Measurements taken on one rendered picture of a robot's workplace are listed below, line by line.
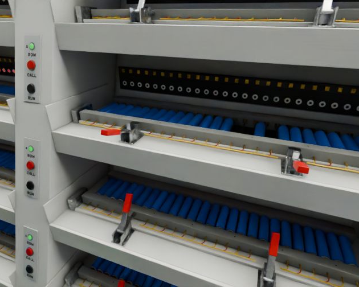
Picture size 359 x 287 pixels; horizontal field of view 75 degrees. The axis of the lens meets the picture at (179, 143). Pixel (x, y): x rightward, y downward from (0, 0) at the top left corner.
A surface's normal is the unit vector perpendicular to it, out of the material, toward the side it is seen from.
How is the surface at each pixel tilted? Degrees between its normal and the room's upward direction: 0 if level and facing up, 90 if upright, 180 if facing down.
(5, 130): 108
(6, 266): 18
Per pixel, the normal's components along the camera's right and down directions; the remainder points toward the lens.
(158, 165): -0.34, 0.43
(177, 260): 0.01, -0.89
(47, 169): -0.33, 0.13
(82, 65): 0.94, 0.17
